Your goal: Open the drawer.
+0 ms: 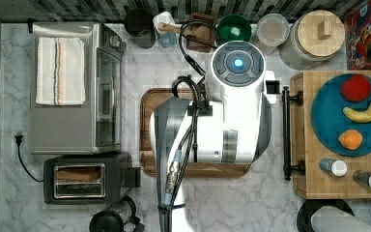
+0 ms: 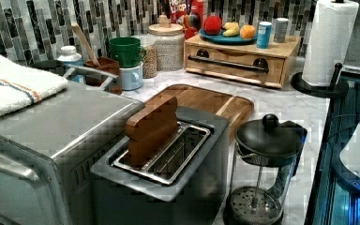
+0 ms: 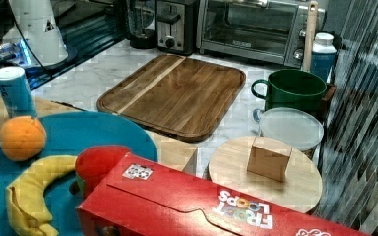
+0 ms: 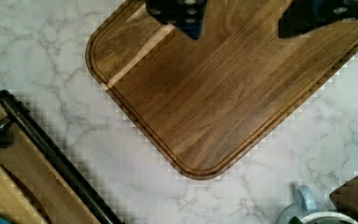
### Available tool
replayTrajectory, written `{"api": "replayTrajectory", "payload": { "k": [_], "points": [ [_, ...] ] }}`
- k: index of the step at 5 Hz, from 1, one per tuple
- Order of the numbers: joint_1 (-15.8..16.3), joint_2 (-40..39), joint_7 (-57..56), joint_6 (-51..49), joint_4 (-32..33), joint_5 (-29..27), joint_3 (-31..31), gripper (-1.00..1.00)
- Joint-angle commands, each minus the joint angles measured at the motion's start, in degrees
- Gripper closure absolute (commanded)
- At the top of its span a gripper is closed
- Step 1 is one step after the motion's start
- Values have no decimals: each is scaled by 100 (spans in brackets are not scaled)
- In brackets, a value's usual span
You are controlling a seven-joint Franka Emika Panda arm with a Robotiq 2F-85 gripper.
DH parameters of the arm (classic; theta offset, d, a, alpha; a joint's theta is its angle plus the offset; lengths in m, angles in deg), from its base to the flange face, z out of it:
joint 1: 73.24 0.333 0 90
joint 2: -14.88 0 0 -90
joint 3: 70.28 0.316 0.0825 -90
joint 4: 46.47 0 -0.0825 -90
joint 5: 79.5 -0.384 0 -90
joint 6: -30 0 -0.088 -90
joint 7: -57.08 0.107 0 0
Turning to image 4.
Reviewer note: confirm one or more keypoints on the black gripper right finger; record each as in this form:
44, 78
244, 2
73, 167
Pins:
303, 16

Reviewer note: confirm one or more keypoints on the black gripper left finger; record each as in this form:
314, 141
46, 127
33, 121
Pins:
185, 15

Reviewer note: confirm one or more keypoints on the light wooden drawer cabinet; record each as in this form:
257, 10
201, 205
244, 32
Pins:
42, 184

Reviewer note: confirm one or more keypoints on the walnut wooden cutting board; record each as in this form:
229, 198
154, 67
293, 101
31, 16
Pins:
205, 103

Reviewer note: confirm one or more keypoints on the white mug with blue handle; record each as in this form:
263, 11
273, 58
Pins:
305, 210

